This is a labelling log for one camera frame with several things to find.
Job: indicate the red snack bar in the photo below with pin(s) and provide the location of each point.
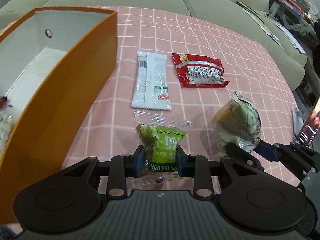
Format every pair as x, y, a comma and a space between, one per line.
3, 101

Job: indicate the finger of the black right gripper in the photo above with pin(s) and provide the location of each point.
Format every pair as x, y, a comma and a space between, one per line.
267, 151
241, 155

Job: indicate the clear nut snack packet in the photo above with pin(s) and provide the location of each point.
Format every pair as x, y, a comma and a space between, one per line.
6, 125

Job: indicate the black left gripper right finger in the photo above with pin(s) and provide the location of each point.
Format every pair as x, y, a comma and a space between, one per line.
197, 167

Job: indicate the red snack packet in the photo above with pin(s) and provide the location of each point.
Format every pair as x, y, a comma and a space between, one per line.
199, 71

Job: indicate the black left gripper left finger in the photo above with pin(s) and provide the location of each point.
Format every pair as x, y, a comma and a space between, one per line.
121, 167

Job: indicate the beige sofa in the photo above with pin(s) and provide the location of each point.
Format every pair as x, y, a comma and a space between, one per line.
246, 17

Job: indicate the green raisin packet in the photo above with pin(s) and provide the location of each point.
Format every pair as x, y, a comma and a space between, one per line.
160, 135

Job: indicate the orange cardboard box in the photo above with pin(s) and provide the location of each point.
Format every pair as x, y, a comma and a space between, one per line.
54, 63

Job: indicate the white snack bar wrapper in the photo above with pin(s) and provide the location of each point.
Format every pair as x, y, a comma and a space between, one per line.
151, 90

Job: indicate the silver green snack bag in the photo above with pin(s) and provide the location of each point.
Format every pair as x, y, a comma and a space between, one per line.
237, 122

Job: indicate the pink checkered tablecloth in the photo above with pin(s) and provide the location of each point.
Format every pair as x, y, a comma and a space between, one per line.
108, 129

